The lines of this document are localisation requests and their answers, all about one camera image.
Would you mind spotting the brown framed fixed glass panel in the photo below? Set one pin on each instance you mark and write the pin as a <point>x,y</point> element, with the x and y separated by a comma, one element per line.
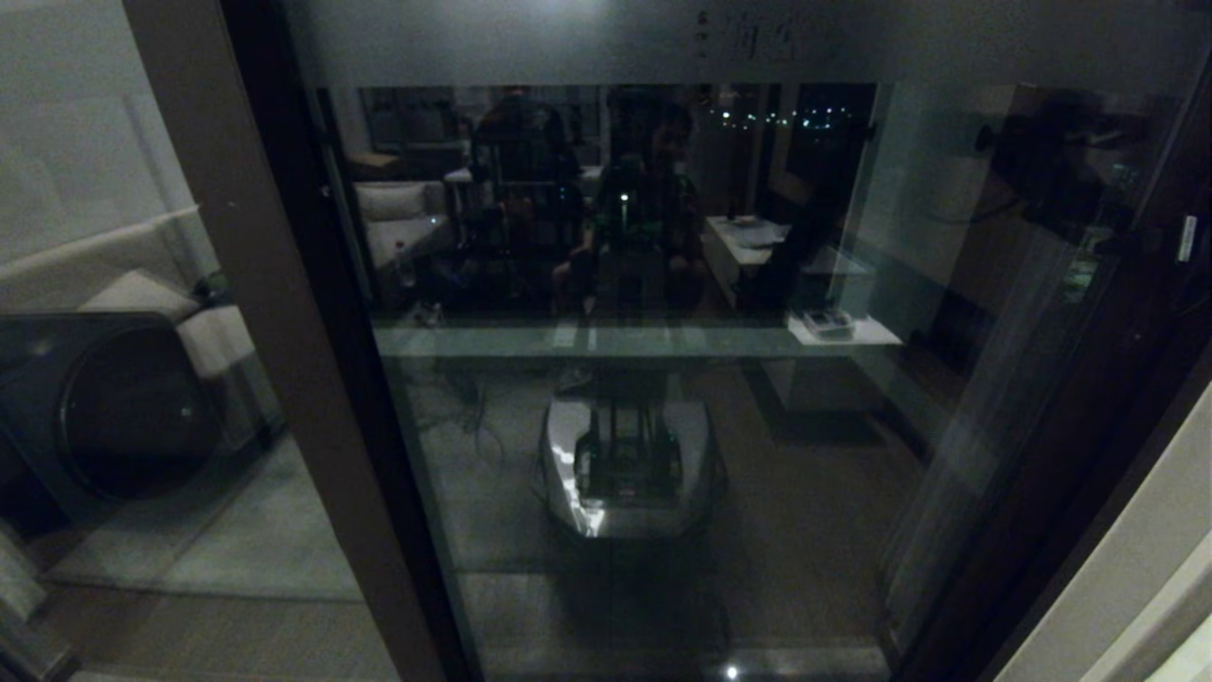
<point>312,398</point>

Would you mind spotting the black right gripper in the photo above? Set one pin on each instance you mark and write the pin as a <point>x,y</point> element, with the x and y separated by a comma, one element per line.
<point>1203,265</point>

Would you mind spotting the light grey sofa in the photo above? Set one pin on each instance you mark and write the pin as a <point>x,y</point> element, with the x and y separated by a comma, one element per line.
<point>208,332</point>

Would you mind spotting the brown framed sliding glass door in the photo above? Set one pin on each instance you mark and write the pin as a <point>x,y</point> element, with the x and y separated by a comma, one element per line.
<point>1027,474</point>

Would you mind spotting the grey rug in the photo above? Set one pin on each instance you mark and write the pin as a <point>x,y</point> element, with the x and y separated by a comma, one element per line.
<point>218,540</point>

